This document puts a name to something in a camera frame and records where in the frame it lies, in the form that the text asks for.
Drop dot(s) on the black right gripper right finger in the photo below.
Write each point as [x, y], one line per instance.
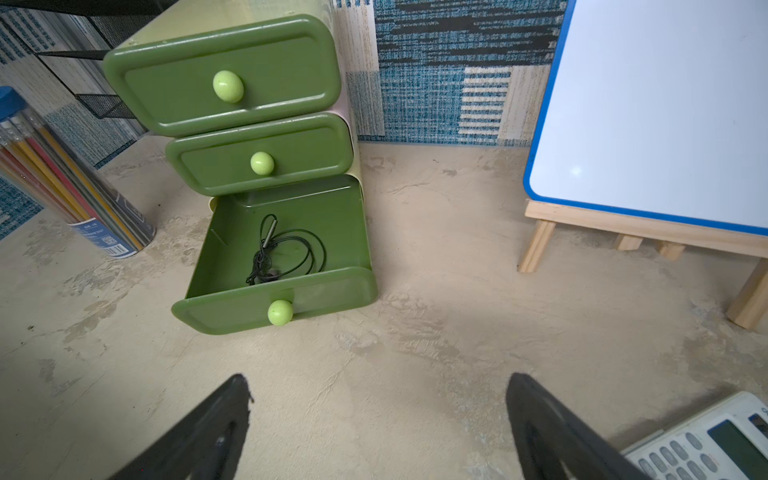
[553, 443]

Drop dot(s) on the grey calculator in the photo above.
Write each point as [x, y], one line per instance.
[727, 440]

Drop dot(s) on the black wire shelf rack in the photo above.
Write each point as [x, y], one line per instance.
[70, 39]

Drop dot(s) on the clear pencil tub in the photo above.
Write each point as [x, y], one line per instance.
[35, 160]

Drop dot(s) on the blue framed whiteboard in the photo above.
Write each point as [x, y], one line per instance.
[657, 109]

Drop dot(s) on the green drawer cabinet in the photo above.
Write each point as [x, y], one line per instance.
[252, 98]

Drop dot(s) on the black earphones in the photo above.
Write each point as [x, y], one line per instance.
[286, 253]

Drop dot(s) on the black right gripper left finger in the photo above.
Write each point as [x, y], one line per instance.
[206, 444]

